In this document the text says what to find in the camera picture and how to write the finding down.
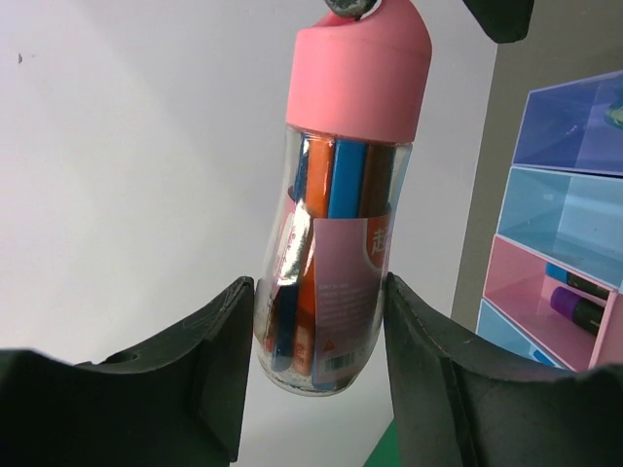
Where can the green ring binder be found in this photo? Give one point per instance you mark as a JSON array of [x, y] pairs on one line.
[[386, 451]]

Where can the purple drawer box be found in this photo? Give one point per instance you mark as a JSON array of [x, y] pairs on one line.
[[563, 127]]

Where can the black marker purple cap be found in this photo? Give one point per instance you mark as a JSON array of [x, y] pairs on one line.
[[582, 312]]

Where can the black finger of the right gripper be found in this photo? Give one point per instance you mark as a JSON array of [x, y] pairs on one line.
[[503, 21], [351, 9]]

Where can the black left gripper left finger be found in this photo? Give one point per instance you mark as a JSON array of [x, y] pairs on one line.
[[175, 399]]

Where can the pink drawer box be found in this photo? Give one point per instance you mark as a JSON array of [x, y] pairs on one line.
[[518, 286]]

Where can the black highlighter blue cap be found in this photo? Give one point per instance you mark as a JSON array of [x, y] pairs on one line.
[[576, 282]]

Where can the colourful tube pink cap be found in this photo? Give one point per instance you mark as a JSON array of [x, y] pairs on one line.
[[354, 103]]

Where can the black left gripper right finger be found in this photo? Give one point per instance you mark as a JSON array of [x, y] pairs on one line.
[[459, 400]]

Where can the light blue drawer box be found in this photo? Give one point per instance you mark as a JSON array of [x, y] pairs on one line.
[[573, 219], [492, 326]]

